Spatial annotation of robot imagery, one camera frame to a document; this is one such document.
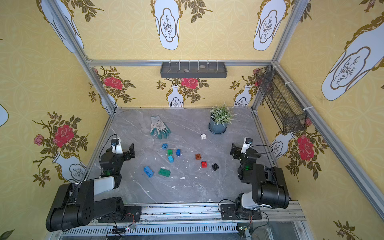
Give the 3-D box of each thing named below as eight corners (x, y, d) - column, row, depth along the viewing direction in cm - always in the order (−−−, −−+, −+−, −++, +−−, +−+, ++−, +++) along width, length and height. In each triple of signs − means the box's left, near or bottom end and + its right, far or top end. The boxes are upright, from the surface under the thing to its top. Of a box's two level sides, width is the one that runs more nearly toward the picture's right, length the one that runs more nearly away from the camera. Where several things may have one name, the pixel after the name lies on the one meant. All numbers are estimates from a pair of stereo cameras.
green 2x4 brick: (158, 174, 89) (157, 173, 87) (160, 168, 91) (160, 167, 89) (168, 177, 88) (168, 175, 86) (170, 171, 90) (170, 170, 88)
